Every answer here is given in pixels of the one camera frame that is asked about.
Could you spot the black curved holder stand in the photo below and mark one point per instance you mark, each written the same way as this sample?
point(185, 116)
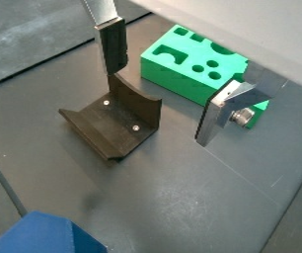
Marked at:
point(119, 121)

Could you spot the blue hexagon prism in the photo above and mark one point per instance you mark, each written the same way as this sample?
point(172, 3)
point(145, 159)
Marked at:
point(45, 233)

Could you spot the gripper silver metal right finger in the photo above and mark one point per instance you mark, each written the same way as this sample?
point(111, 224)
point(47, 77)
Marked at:
point(230, 104)

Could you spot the green shape sorter board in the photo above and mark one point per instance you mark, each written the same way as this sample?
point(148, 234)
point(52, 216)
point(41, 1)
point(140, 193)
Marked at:
point(189, 65)

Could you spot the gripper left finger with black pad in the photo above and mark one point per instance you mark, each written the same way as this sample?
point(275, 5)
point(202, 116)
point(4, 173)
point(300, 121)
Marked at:
point(111, 33)

